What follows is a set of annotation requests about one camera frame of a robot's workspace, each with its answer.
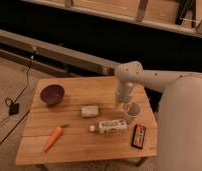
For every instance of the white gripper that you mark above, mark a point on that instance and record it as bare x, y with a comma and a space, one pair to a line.
123, 92

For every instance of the white ceramic cup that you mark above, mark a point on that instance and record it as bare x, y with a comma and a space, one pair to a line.
131, 110

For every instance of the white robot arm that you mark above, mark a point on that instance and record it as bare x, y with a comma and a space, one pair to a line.
179, 132

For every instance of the dark red ceramic bowl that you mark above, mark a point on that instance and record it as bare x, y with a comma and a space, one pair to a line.
52, 94

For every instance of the white labelled bottle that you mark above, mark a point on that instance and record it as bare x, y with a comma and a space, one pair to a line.
109, 126

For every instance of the wooden table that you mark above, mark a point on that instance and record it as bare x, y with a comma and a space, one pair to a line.
77, 143

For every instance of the orange carrot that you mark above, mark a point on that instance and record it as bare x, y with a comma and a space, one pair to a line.
57, 132

